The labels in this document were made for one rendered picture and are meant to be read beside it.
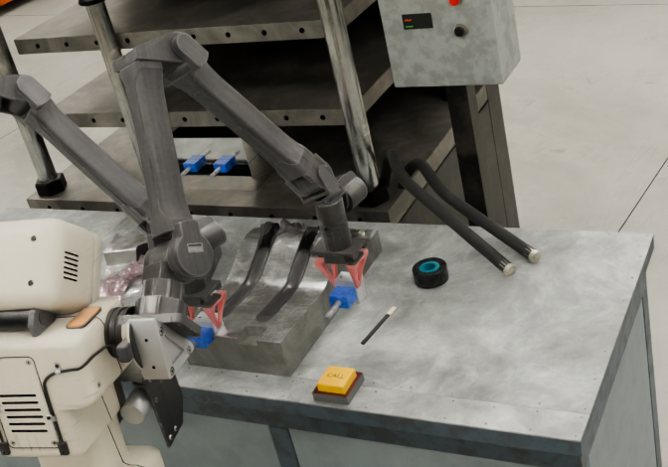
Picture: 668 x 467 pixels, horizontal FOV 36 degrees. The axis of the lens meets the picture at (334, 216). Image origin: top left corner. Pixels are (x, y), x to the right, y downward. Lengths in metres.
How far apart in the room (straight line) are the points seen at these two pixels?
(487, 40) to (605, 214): 1.68
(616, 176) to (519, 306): 2.22
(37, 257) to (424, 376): 0.81
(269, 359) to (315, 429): 0.18
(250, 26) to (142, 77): 0.99
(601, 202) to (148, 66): 2.69
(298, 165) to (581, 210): 2.33
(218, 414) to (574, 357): 0.79
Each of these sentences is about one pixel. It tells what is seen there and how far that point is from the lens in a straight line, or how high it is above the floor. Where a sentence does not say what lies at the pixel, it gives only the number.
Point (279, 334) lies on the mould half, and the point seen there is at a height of 0.89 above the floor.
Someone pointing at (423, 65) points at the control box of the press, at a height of 1.13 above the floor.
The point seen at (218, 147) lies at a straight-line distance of 2.99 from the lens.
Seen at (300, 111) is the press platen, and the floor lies 1.03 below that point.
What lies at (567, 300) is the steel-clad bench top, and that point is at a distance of 2.22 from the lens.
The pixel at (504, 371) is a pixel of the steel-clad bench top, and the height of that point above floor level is 0.80.
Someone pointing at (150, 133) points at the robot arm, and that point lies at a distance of 1.78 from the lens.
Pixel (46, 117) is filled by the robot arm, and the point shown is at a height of 1.41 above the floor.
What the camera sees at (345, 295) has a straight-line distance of 2.09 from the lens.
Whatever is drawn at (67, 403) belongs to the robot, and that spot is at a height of 1.13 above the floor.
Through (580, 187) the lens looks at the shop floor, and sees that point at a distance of 4.33.
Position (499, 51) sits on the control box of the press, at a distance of 2.58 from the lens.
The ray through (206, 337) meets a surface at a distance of 2.18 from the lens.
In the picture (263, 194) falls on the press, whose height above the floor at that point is 0.79.
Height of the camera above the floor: 2.05
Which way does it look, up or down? 28 degrees down
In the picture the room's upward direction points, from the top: 14 degrees counter-clockwise
